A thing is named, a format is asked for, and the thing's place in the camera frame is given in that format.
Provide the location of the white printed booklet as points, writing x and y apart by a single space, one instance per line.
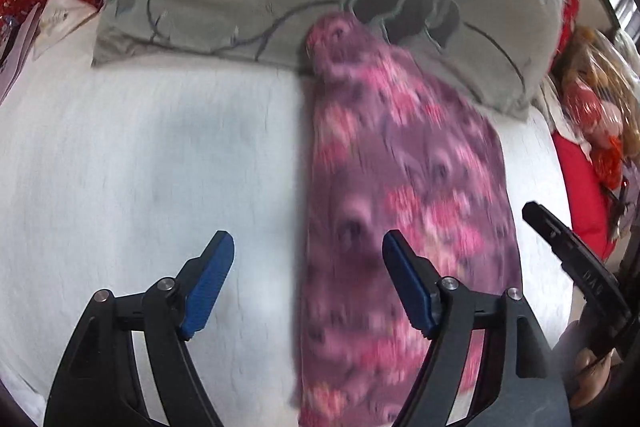
17 52

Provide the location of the purple floral garment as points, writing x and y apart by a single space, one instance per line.
400 167

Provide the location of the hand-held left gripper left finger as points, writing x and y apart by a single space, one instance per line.
207 287

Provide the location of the white bed sheet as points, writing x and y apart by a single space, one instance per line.
150 157

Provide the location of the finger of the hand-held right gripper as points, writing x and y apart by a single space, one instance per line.
575 257

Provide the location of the red cushion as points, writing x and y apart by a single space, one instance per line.
580 197

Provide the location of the doll in red clothing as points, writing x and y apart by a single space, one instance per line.
595 107

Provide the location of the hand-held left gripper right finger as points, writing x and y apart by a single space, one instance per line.
407 282

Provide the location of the person's right hand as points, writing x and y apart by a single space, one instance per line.
592 372

